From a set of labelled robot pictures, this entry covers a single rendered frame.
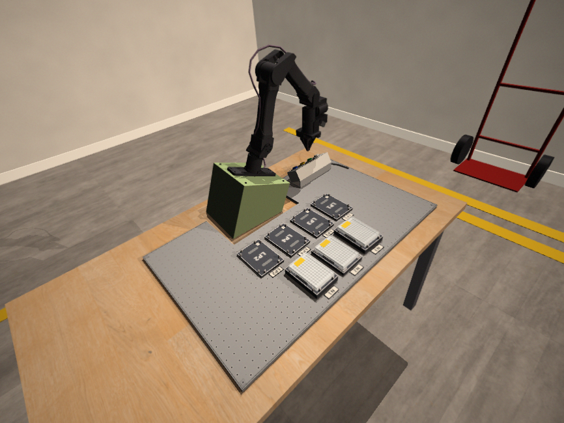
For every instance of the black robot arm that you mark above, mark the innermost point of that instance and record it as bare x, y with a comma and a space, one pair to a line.
270, 72

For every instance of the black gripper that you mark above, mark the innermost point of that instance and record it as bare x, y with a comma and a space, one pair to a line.
305, 132

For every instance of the white control panel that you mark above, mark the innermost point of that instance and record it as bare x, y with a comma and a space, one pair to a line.
311, 169

